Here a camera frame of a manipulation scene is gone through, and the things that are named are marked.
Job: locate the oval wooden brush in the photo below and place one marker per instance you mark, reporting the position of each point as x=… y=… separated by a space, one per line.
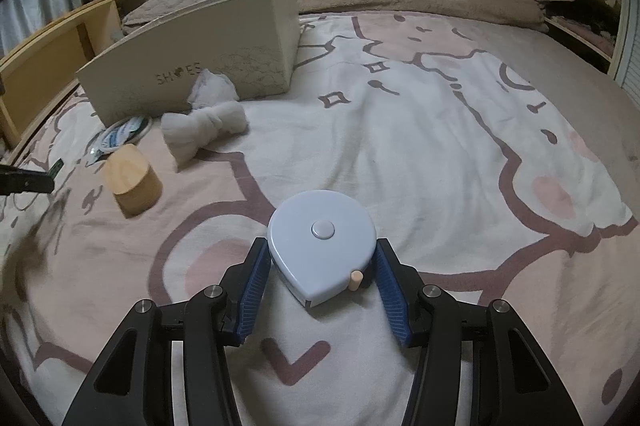
x=132 y=183

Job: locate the grey curtain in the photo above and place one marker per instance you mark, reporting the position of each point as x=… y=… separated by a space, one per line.
x=40 y=1

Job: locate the printed cartoon blanket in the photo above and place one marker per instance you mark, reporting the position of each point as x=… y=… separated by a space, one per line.
x=425 y=146

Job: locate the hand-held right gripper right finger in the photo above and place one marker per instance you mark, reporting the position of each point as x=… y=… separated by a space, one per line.
x=392 y=291

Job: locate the blue white mask packet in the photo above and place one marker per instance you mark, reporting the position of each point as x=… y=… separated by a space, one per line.
x=112 y=138

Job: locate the green strip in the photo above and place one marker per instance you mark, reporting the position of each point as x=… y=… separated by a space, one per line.
x=57 y=168

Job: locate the knotted white towel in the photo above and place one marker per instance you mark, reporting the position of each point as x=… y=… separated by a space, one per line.
x=205 y=128

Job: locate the white louvre door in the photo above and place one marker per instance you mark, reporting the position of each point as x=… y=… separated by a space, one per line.
x=630 y=31

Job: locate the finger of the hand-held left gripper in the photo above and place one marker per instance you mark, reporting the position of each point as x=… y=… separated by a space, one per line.
x=25 y=181

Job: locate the white cardboard shoe box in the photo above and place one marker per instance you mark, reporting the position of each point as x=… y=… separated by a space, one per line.
x=200 y=51

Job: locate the dark clothes pile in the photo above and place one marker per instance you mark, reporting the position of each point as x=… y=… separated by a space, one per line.
x=575 y=13

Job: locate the wooden shelf unit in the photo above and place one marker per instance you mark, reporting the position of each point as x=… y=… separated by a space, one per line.
x=55 y=41

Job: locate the white round tape measure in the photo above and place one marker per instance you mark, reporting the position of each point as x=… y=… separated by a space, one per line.
x=320 y=256

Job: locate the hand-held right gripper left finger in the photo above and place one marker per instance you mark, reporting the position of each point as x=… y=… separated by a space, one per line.
x=252 y=288

